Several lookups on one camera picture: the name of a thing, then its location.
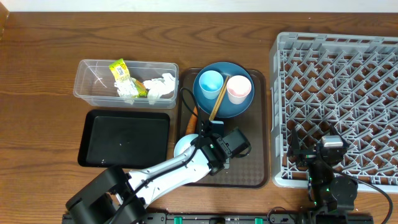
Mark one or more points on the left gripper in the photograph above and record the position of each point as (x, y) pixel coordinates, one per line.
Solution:
(232, 156)

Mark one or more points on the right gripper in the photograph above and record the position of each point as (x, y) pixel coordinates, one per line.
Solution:
(295, 149)

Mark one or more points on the light blue rice bowl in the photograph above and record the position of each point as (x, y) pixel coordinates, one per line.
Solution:
(183, 144)

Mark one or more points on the white napkin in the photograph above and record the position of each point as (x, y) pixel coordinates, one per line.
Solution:
(158, 87)

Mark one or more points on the yellow green snack wrapper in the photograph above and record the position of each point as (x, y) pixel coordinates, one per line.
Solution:
(124, 80)

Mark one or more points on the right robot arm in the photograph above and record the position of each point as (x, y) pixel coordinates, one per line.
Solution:
(333, 196)

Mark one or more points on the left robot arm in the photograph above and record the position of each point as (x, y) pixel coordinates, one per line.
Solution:
(118, 197)

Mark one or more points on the grey dishwasher rack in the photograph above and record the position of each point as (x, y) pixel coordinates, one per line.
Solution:
(345, 81)

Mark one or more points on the dark blue plate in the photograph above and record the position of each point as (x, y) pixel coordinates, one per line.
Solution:
(227, 109)

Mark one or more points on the orange carrot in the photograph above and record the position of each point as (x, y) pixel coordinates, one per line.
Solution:
(192, 123)

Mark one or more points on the right wooden chopstick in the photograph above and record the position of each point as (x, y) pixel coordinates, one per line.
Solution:
(220, 101)

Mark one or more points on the wooden chopstick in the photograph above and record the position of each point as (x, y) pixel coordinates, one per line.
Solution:
(217, 101)
(220, 101)

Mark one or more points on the left wooden chopstick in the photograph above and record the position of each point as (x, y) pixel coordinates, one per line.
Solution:
(217, 101)

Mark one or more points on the light blue cup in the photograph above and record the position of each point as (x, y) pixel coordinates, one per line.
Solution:
(211, 83)

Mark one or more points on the pink cup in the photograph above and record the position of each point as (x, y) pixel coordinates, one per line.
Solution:
(238, 88)

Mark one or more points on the brown serving tray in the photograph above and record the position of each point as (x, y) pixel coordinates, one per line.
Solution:
(252, 171)

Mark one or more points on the black plastic tray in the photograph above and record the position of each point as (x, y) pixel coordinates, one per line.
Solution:
(129, 139)

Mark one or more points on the clear plastic bin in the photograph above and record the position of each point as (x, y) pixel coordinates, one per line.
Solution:
(95, 84)

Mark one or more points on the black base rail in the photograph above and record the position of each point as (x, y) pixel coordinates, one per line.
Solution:
(163, 218)

